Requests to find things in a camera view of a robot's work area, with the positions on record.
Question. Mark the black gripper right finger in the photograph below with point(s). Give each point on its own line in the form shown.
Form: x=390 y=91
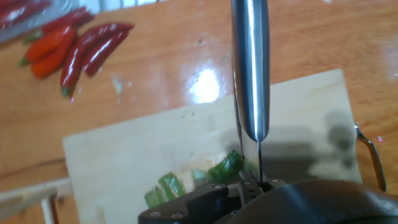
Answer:
x=274 y=183

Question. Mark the green chili pepper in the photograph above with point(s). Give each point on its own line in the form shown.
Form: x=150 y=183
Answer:
x=227 y=166

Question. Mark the wooden peg dish rack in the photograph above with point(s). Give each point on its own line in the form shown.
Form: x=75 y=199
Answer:
x=31 y=193

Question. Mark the plastic bag of red chilies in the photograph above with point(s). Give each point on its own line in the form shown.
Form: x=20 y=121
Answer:
x=18 y=15

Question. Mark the orange red chili pepper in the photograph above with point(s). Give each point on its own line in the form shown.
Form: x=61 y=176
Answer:
x=53 y=60
x=46 y=45

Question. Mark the dark red chili pepper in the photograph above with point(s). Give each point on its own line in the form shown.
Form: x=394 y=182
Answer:
x=66 y=20
x=102 y=53
x=81 y=53

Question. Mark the large glossy wooden board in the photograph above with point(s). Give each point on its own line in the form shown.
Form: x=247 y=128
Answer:
x=171 y=37

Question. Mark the steel cleaver knife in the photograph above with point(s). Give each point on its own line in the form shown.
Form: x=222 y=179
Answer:
x=250 y=62

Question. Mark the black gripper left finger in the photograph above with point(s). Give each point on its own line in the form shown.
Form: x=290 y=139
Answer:
x=199 y=205

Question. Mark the pale vegetable scrap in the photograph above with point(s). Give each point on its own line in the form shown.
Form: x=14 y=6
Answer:
x=117 y=84

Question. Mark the light wooden cutting board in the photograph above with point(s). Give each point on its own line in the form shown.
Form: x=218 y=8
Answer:
x=124 y=149

